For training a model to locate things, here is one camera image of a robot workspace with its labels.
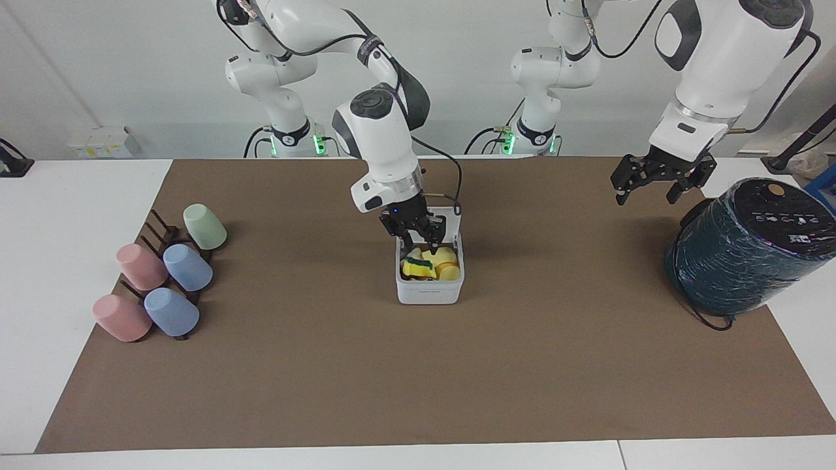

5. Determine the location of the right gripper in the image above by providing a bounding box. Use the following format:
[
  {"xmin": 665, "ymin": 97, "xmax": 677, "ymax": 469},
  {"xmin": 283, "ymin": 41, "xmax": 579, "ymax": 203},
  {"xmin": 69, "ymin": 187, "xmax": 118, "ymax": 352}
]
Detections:
[{"xmin": 380, "ymin": 196, "xmax": 449, "ymax": 259}]

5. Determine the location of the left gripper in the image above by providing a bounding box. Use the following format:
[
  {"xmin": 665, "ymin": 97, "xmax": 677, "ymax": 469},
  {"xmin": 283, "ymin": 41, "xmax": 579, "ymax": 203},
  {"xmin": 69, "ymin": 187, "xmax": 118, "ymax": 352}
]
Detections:
[{"xmin": 611, "ymin": 146, "xmax": 718, "ymax": 207}]

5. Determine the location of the white square container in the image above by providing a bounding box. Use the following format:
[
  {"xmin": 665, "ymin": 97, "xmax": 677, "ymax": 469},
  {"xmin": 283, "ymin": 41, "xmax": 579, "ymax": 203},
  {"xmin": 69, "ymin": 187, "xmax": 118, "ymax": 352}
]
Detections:
[{"xmin": 395, "ymin": 207, "xmax": 466, "ymax": 306}]

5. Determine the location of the dark wrapped cylindrical appliance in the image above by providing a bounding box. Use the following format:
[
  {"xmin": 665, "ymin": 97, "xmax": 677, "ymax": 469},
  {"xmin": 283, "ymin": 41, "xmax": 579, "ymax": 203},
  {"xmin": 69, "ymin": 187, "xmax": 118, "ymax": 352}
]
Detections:
[{"xmin": 664, "ymin": 177, "xmax": 836, "ymax": 317}]

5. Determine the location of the black stand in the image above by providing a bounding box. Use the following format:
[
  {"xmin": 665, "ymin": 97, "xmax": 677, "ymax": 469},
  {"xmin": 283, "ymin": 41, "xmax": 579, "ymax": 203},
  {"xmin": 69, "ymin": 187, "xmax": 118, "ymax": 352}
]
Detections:
[
  {"xmin": 763, "ymin": 101, "xmax": 836, "ymax": 174},
  {"xmin": 0, "ymin": 137, "xmax": 35, "ymax": 178}
]

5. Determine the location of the blue crate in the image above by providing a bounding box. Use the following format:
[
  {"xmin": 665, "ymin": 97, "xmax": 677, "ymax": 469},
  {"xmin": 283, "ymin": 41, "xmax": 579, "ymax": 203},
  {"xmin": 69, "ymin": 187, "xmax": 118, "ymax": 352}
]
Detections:
[{"xmin": 805, "ymin": 163, "xmax": 836, "ymax": 213}]

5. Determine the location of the pale green cup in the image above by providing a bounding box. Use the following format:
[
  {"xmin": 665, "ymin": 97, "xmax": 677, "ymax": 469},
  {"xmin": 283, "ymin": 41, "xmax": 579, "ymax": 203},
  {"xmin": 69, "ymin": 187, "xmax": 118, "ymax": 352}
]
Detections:
[{"xmin": 183, "ymin": 203, "xmax": 229, "ymax": 251}]

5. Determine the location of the blue cup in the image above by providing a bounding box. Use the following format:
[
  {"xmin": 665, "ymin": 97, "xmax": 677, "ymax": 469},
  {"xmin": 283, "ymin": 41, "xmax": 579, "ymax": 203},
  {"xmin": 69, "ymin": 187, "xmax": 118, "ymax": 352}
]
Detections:
[
  {"xmin": 162, "ymin": 243, "xmax": 214, "ymax": 292},
  {"xmin": 143, "ymin": 287, "xmax": 201, "ymax": 337}
]

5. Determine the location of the dark brown cup rack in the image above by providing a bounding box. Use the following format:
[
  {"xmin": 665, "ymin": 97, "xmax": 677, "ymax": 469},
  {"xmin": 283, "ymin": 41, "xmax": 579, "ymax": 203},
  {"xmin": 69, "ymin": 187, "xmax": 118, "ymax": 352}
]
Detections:
[{"xmin": 119, "ymin": 209, "xmax": 215, "ymax": 341}]

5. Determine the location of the pink cup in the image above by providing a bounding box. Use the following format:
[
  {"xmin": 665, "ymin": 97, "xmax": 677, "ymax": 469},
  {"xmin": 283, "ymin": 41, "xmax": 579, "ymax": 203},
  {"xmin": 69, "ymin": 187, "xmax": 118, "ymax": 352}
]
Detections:
[
  {"xmin": 92, "ymin": 293, "xmax": 153, "ymax": 343},
  {"xmin": 116, "ymin": 243, "xmax": 169, "ymax": 292}
]

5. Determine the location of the white box with yellow labels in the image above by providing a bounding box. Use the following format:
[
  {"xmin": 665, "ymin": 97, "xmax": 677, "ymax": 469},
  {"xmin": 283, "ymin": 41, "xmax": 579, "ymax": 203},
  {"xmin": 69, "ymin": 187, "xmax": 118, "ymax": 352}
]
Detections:
[{"xmin": 69, "ymin": 125, "xmax": 142, "ymax": 159}]

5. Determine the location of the black cable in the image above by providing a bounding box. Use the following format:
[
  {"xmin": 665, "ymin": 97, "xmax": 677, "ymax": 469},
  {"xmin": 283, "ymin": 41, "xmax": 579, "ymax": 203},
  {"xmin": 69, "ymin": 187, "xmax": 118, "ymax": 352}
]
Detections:
[
  {"xmin": 243, "ymin": 125, "xmax": 270, "ymax": 159},
  {"xmin": 728, "ymin": 29, "xmax": 822, "ymax": 136},
  {"xmin": 216, "ymin": 0, "xmax": 393, "ymax": 66},
  {"xmin": 679, "ymin": 287, "xmax": 735, "ymax": 332},
  {"xmin": 410, "ymin": 134, "xmax": 465, "ymax": 217},
  {"xmin": 580, "ymin": 0, "xmax": 666, "ymax": 60},
  {"xmin": 464, "ymin": 98, "xmax": 526, "ymax": 156}
]

